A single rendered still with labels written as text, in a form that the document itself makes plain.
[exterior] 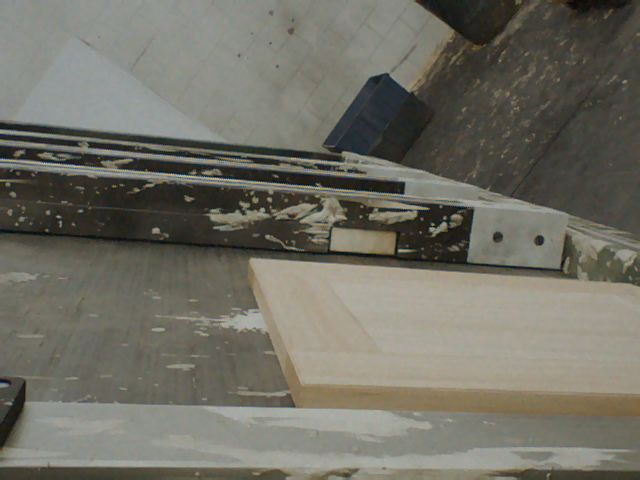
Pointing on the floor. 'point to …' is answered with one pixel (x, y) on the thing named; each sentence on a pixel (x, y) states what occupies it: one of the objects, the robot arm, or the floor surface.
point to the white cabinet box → (105, 98)
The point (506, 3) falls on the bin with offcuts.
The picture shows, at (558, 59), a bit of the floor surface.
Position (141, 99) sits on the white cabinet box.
